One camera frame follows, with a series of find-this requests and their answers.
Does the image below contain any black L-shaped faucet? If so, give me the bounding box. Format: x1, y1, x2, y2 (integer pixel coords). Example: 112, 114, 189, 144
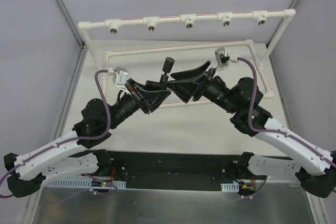
145, 74, 169, 90

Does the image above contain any black faucet valve handle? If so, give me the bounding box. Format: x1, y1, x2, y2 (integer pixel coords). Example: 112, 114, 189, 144
162, 57, 175, 77

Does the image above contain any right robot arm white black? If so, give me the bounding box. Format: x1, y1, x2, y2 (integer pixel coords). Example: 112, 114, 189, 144
167, 57, 335, 198

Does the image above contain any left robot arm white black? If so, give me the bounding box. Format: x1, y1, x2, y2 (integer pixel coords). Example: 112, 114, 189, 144
4, 79, 171, 198

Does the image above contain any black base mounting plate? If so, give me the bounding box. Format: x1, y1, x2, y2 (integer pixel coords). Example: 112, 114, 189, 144
49, 148, 266, 190

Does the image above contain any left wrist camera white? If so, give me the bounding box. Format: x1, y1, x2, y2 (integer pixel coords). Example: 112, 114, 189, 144
107, 67, 128, 91

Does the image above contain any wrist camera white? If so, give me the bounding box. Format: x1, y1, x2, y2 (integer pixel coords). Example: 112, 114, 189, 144
107, 67, 128, 91
215, 47, 229, 74

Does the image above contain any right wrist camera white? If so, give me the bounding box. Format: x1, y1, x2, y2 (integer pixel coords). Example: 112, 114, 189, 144
215, 47, 229, 74

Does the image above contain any left aluminium frame post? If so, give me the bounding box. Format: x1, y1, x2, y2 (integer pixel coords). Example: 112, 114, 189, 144
40, 0, 87, 156

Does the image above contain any aluminium frame post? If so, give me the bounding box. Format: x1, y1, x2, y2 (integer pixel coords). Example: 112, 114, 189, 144
40, 0, 87, 156
265, 0, 320, 46

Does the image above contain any white PVC pipe frame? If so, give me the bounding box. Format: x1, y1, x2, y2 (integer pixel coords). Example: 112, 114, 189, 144
77, 9, 296, 99

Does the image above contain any left white cable duct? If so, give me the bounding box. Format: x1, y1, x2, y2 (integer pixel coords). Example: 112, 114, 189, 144
44, 178, 127, 190

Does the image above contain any white cable duct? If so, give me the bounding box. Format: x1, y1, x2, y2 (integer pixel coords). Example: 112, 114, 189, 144
220, 182, 239, 193
44, 178, 127, 190

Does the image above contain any right white cable duct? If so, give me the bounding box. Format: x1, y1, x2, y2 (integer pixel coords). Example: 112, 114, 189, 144
220, 182, 239, 193

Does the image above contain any right aluminium frame post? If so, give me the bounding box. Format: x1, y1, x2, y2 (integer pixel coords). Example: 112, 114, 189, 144
265, 0, 320, 46

